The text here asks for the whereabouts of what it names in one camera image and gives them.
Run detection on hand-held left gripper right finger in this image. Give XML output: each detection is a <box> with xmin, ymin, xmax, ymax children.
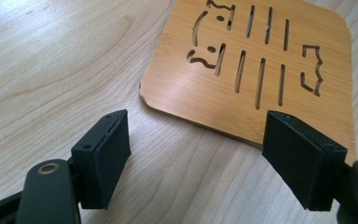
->
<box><xmin>261</xmin><ymin>110</ymin><xmax>349</xmax><ymax>212</ymax></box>

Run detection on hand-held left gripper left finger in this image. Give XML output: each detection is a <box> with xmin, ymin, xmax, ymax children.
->
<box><xmin>70</xmin><ymin>108</ymin><xmax>132</xmax><ymax>210</ymax></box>

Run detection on bamboo trivet with cut-out slots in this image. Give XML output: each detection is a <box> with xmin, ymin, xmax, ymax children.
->
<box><xmin>138</xmin><ymin>0</ymin><xmax>358</xmax><ymax>166</ymax></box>

